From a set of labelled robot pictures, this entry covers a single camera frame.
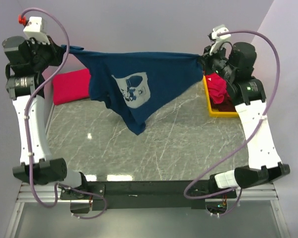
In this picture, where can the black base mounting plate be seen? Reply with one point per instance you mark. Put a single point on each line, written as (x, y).
(137, 195)

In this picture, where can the yellow plastic bin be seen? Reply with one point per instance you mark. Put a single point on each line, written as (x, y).
(214, 112)

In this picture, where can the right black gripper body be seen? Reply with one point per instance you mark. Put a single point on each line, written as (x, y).
(218, 63)

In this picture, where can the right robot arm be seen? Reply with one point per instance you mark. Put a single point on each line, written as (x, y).
(249, 99)

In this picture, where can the blue t-shirt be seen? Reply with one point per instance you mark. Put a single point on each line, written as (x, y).
(135, 85)

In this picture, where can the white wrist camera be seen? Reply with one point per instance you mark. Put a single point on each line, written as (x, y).
(218, 36)
(34, 28)

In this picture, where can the dark red t-shirt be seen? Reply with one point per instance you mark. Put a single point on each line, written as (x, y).
(225, 106)

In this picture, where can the crumpled pink t-shirt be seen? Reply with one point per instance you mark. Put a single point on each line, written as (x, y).
(216, 88)

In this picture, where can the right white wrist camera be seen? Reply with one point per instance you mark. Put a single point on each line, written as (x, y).
(218, 36)

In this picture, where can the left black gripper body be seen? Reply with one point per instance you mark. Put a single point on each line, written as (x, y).
(43, 55)

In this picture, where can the aluminium rail frame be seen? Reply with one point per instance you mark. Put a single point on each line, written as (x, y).
(258, 215)

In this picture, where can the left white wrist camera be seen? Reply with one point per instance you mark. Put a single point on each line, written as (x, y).
(34, 28)

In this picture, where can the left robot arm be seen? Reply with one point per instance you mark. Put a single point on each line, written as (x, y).
(25, 86)

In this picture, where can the folded pink t-shirt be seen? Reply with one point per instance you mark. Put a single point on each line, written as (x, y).
(71, 86)

